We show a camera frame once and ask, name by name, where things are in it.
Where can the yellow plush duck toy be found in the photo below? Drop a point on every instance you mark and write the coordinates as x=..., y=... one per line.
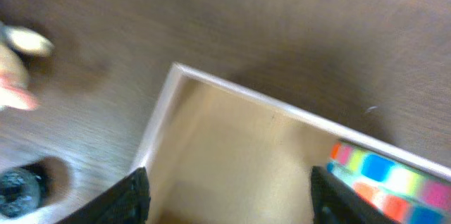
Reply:
x=17, y=40

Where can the black round lid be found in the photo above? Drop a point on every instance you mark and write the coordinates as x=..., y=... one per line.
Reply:
x=24, y=189

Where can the colourful puzzle cube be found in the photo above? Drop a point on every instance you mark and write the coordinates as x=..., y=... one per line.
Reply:
x=402, y=193

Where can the white cardboard box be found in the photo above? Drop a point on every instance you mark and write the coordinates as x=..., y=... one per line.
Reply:
x=218, y=152

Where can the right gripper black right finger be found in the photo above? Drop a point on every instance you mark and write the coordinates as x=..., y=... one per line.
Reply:
x=334, y=202

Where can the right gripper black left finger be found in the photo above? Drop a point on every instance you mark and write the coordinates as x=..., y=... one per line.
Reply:
x=127, y=202

